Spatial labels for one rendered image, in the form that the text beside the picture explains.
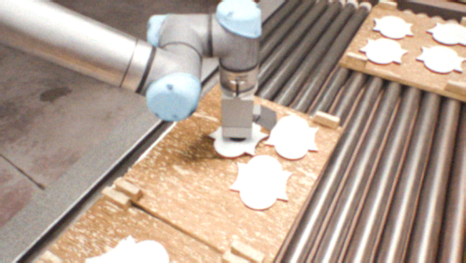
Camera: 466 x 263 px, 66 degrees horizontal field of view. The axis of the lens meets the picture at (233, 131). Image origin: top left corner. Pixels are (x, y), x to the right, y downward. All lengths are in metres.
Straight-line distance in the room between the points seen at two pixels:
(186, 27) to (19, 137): 1.97
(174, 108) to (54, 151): 1.81
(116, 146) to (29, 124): 1.70
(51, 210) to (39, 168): 1.44
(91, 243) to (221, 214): 0.24
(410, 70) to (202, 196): 0.71
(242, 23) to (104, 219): 0.44
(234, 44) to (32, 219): 0.51
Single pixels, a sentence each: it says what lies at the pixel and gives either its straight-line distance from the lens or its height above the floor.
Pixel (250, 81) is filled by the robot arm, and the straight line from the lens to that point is 0.68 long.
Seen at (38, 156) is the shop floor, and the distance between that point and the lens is 2.32.
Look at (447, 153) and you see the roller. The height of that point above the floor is 0.92.
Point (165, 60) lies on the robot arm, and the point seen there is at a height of 1.24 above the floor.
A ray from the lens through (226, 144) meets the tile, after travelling 0.80.
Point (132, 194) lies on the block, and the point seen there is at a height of 0.96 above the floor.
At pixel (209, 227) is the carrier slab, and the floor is 0.94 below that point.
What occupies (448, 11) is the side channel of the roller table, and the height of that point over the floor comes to 0.94.
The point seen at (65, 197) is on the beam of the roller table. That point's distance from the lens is 0.83.
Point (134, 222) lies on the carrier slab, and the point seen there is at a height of 0.94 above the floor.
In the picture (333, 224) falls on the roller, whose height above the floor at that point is 0.92.
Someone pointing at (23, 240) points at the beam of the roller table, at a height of 0.91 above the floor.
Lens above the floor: 1.53
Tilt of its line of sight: 45 degrees down
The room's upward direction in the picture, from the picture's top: straight up
